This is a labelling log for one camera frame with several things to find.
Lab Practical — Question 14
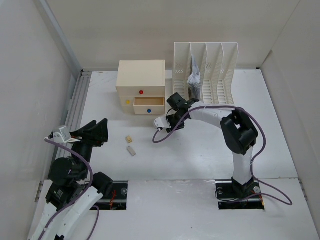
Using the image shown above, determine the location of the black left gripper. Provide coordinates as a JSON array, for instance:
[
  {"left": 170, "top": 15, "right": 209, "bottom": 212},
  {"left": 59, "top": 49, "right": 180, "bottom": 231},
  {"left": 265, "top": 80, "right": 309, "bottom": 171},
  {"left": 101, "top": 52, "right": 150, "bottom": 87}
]
[{"left": 67, "top": 117, "right": 108, "bottom": 179}]

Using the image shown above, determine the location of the small tan eraser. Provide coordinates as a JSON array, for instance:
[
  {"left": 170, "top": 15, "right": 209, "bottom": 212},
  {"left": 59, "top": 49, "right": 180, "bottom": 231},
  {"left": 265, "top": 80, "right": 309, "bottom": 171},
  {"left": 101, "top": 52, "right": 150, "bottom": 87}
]
[{"left": 125, "top": 136, "right": 133, "bottom": 144}]

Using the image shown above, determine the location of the grey setup guide booklet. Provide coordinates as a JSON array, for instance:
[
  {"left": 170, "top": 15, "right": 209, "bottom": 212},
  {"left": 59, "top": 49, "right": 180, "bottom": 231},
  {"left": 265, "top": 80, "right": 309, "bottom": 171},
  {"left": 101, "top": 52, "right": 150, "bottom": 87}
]
[{"left": 187, "top": 55, "right": 202, "bottom": 100}]

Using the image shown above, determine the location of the grey eraser block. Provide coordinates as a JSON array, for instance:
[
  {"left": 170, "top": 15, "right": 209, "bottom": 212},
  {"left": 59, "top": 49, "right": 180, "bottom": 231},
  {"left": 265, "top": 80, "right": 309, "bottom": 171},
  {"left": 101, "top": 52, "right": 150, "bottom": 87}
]
[{"left": 127, "top": 146, "right": 136, "bottom": 157}]

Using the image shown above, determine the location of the beige wooden drawer cabinet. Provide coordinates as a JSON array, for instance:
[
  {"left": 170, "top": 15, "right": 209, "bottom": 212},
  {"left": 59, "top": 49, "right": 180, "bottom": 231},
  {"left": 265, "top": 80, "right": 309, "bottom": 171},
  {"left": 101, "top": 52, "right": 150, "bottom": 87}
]
[{"left": 116, "top": 60, "right": 166, "bottom": 116}]

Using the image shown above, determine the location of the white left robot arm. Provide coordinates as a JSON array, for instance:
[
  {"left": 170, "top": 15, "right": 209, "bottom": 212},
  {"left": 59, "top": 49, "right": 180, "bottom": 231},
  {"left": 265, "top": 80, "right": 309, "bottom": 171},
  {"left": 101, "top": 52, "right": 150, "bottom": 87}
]
[{"left": 31, "top": 118, "right": 113, "bottom": 240}]

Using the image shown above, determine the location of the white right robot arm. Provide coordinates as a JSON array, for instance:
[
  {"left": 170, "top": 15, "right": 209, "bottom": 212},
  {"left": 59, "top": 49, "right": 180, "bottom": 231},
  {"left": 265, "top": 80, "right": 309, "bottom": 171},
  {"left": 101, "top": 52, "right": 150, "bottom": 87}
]
[{"left": 165, "top": 93, "right": 259, "bottom": 197}]

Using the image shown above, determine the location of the white plastic file organizer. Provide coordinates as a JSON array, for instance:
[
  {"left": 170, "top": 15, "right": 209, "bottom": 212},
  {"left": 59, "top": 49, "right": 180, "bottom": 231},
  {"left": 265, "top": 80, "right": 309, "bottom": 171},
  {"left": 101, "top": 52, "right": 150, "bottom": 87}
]
[{"left": 172, "top": 42, "right": 239, "bottom": 105}]

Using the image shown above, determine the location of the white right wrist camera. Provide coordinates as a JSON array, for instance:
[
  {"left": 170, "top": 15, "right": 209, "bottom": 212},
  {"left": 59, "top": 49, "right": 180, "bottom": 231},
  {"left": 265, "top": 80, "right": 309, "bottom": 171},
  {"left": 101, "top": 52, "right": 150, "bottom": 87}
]
[{"left": 153, "top": 116, "right": 171, "bottom": 131}]

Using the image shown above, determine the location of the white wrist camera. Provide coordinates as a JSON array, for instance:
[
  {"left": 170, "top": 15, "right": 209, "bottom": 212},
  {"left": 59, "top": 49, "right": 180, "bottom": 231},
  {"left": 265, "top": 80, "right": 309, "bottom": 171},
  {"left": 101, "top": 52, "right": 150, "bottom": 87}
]
[
  {"left": 46, "top": 125, "right": 72, "bottom": 144},
  {"left": 153, "top": 116, "right": 171, "bottom": 131}
]

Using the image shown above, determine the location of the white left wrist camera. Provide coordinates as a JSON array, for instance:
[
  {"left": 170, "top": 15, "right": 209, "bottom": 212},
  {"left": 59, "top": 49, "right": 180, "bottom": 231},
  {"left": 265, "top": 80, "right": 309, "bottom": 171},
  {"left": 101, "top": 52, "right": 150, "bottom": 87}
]
[{"left": 46, "top": 125, "right": 72, "bottom": 144}]

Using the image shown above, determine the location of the aluminium frame rail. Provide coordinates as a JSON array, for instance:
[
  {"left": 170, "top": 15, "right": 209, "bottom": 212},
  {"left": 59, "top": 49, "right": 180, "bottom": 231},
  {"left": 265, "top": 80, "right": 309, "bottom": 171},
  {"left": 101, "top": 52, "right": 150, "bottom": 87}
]
[{"left": 49, "top": 69, "right": 92, "bottom": 180}]

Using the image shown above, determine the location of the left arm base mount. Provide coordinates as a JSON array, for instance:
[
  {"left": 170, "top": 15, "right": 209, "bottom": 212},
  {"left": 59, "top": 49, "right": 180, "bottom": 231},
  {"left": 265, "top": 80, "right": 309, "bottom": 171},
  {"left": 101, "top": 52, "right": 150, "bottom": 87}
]
[{"left": 94, "top": 181, "right": 129, "bottom": 211}]

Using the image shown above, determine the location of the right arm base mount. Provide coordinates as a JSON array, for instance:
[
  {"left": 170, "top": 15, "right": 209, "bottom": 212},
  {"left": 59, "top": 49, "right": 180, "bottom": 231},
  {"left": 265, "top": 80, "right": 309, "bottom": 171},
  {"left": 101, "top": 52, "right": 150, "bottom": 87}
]
[{"left": 215, "top": 179, "right": 265, "bottom": 210}]

